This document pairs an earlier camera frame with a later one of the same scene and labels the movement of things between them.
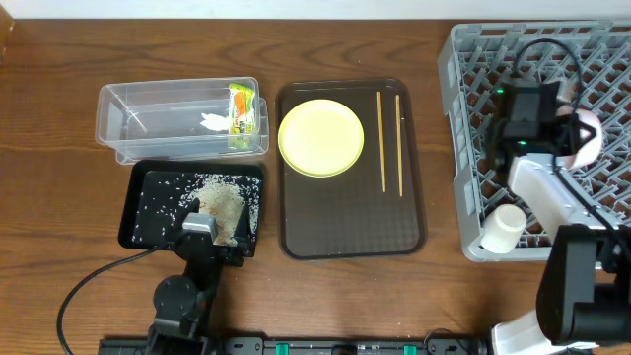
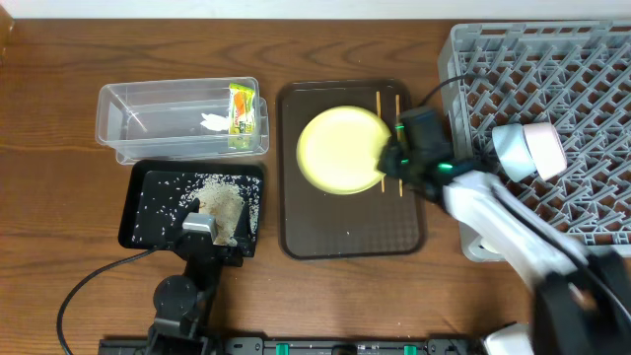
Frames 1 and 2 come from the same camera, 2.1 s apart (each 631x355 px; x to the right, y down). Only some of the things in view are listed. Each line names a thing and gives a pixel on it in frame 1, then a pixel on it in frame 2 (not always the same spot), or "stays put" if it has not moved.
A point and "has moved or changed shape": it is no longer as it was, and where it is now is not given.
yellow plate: [321, 138] has moved or changed shape
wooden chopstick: [399, 142] stays put
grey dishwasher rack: [477, 57] stays put
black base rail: [440, 344] stays put
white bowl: [591, 149] has moved or changed shape
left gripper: [227, 251] stays put
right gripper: [572, 132] to [390, 161]
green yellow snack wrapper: [242, 102] stays put
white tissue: [215, 122] stays put
